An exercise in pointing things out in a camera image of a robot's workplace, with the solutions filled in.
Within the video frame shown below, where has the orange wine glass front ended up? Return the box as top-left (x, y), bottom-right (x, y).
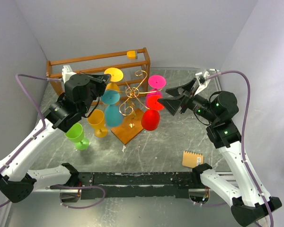
top-left (101, 68), bottom-right (124, 105)

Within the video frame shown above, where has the orange wine glass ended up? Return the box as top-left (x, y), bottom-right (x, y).
top-left (101, 68), bottom-right (124, 105)
top-left (88, 109), bottom-right (108, 138)

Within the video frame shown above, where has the pink wine glass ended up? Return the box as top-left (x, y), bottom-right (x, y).
top-left (145, 75), bottom-right (166, 107)

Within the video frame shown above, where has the red wine glass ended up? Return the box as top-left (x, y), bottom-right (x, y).
top-left (141, 95), bottom-right (164, 131)

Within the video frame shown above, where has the blue wine glass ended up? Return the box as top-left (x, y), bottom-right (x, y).
top-left (101, 90), bottom-right (123, 128)

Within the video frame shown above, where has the green wine glass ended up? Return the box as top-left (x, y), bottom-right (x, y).
top-left (64, 123), bottom-right (89, 150)

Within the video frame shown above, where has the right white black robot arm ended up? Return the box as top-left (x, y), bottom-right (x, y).
top-left (158, 79), bottom-right (282, 227)

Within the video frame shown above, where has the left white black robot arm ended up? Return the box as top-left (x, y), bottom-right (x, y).
top-left (0, 72), bottom-right (111, 203)

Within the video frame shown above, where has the wooden shelf rack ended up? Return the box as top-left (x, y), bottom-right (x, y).
top-left (46, 48), bottom-right (151, 101)

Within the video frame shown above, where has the yellow grey block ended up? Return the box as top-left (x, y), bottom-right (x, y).
top-left (126, 50), bottom-right (138, 60)

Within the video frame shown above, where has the brown spiral notepad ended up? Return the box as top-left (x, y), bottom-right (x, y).
top-left (182, 150), bottom-right (204, 168)

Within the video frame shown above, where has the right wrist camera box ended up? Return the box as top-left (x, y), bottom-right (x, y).
top-left (195, 69), bottom-right (213, 95)

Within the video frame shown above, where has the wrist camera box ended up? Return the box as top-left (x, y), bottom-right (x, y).
top-left (62, 65), bottom-right (76, 83)
top-left (195, 69), bottom-right (213, 95)

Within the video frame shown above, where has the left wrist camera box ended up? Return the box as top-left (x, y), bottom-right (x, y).
top-left (62, 65), bottom-right (76, 83)

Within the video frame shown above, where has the gold wire wine glass rack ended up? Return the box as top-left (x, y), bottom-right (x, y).
top-left (111, 70), bottom-right (150, 145)

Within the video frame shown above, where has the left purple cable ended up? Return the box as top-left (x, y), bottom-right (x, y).
top-left (0, 73), bottom-right (62, 210)

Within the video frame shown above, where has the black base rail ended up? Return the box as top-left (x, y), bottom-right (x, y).
top-left (65, 172), bottom-right (205, 199)

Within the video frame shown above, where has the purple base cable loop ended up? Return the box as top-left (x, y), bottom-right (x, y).
top-left (52, 184), bottom-right (107, 209)

